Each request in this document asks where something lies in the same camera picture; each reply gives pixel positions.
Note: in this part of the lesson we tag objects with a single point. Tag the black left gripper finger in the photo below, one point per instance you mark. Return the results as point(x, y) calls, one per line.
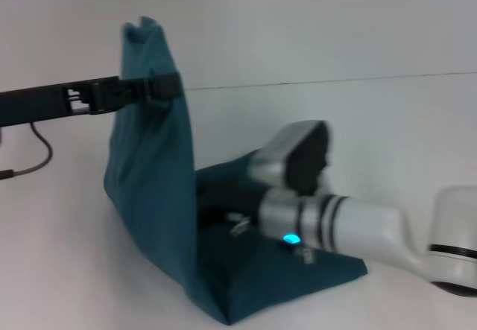
point(160, 86)

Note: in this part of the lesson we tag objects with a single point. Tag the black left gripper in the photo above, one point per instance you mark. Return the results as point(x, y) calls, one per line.
point(37, 104)

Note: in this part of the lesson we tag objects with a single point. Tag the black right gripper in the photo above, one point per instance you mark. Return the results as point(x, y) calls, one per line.
point(234, 197)

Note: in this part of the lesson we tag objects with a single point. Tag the teal blue shirt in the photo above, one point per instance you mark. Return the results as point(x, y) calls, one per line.
point(156, 196)

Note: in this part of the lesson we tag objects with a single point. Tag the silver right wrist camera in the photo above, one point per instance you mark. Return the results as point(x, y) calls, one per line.
point(294, 155)

